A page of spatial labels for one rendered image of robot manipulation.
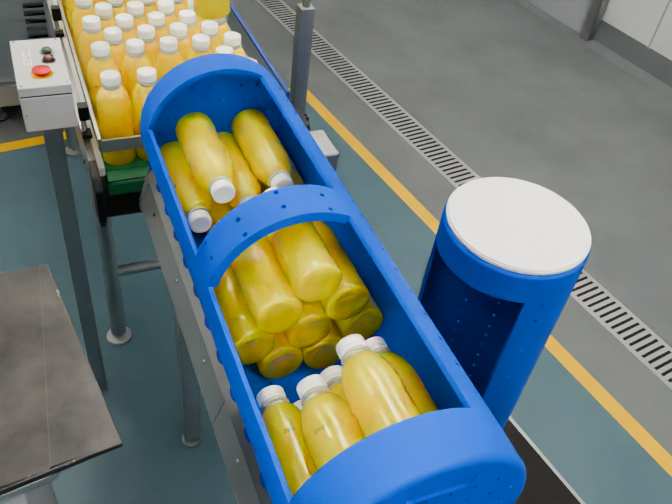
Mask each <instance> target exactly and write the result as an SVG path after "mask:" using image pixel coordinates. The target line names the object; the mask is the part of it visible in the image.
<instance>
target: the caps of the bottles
mask: <svg viewBox="0 0 672 504"><path fill-rule="evenodd" d="M107 1H108V2H109V3H111V4H120V3H122V2H123V0H107ZM140 1H141V2H140ZM152 1H153V0H139V1H130V2H128V3H127V11H128V13H130V14H134V15H139V14H142V13H143V12H144V4H143V3H142V2H152ZM173 1H179V0H173ZM173 1H172V0H159V1H158V10H159V11H160V12H158V11H154V12H150V13H148V22H149V24H151V25H155V26H159V25H163V24H164V23H165V15H164V13H170V12H173V11H174V8H175V7H174V2H173ZM75 2H76V4H77V5H81V6H87V5H90V4H92V0H75ZM109 3H105V2H101V3H97V4H95V12H96V14H97V15H98V16H102V17H106V16H110V15H112V5H111V4H109ZM188 8H189V9H190V10H181V11H180V12H179V19H180V21H181V22H182V23H187V24H190V23H194V22H195V21H196V14H195V12H194V7H193V0H188ZM192 10H193V11H192ZM162 12H164V13H162ZM130 14H127V13H121V14H118V15H116V17H115V18H116V24H117V26H119V27H122V28H128V27H131V26H133V16H132V15H130ZM98 16H95V15H88V16H84V17H83V18H82V23H83V27H84V28H85V29H88V30H96V29H99V28H100V27H101V22H100V18H99V17H98Z"/></svg>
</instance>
